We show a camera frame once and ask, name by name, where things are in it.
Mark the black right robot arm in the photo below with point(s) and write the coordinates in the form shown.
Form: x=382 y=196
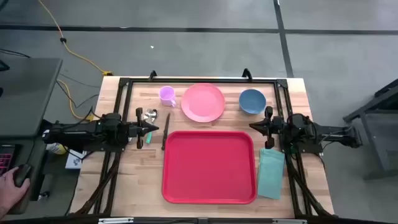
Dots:
x=326 y=132

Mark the white printed box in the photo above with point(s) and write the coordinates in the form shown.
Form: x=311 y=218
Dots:
x=75 y=161

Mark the teal cloth napkin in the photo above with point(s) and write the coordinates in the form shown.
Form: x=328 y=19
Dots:
x=271 y=174

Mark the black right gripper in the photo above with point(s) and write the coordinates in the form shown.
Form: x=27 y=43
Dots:
x=269 y=129

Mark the keyboard with coloured keys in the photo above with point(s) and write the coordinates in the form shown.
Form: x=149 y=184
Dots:
x=6 y=160

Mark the red plastic tray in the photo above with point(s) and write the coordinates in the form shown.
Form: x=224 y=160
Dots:
x=210 y=168

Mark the yellow white container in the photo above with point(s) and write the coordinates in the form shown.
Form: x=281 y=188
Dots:
x=57 y=148

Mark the pink plastic plate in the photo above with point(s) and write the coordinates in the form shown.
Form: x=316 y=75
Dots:
x=202 y=102

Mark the person's hand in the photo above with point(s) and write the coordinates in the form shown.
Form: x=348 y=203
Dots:
x=9 y=194

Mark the black aluminium table frame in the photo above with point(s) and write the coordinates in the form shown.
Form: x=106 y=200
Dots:
x=202 y=81

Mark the pink plastic mug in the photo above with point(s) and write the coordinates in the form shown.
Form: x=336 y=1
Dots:
x=166 y=95

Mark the dark grey side table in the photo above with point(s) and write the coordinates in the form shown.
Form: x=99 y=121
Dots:
x=376 y=102

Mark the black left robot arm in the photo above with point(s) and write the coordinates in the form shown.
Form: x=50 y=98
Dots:
x=77 y=132

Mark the black computer mouse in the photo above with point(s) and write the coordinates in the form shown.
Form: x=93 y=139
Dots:
x=22 y=174

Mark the blue plastic bowl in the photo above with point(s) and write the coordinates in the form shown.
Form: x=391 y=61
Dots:
x=252 y=102

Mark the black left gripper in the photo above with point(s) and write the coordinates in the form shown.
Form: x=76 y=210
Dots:
x=139 y=130

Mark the silver aluminium bracket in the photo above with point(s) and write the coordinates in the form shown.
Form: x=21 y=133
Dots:
x=115 y=220
x=289 y=221

